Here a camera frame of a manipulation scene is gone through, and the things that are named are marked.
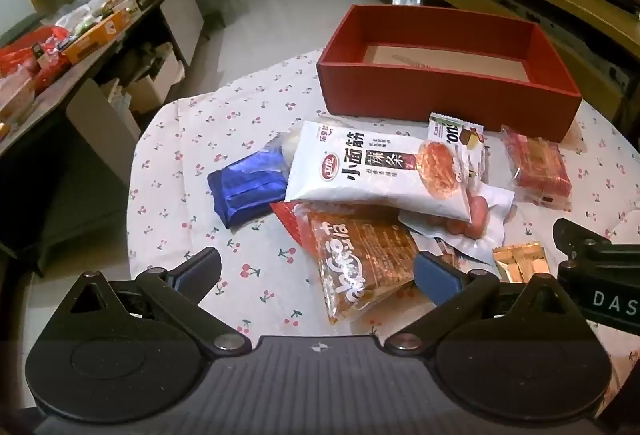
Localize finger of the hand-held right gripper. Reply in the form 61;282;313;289
552;217;640;266

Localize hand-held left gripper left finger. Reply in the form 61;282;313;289
65;247;252;357

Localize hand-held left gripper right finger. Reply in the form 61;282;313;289
382;251;581;356

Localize gold foil snack packet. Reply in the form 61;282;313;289
492;241;551;285

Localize orange-brown snack packet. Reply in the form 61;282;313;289
295;205;426;326

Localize red clear pastry packet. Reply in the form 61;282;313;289
500;125;573;208

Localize red snack packet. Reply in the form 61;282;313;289
270;201;313;248

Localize white spicy strips packet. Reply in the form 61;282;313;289
284;120;483;222

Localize clear round pastry packet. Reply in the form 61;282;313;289
265;130;307;176

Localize red cardboard box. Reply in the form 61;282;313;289
316;5;583;140

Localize clear sausage packet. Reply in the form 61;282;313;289
397;182;516;266

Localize blue foil snack packet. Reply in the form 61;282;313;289
207;147;290;230

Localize white green wafer packet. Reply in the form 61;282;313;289
427;112;486;180

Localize cherry print tablecloth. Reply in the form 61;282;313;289
127;49;640;366

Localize dark side table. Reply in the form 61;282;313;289
0;0;201;261

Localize orange carton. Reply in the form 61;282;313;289
62;10;131;66

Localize red plastic bag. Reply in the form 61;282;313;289
0;27;71;88

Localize white plastic bag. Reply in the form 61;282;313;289
55;0;131;36

